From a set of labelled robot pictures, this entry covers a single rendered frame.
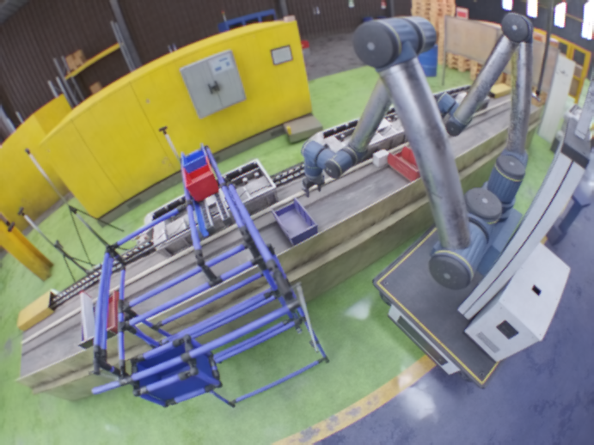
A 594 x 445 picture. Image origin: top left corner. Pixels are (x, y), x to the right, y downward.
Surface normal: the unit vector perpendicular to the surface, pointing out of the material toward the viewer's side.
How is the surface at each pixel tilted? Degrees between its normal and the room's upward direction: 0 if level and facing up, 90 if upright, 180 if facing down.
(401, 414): 0
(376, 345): 0
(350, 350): 0
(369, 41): 90
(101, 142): 90
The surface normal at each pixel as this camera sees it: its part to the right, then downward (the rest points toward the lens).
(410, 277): -0.18, -0.65
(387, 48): -0.61, 0.67
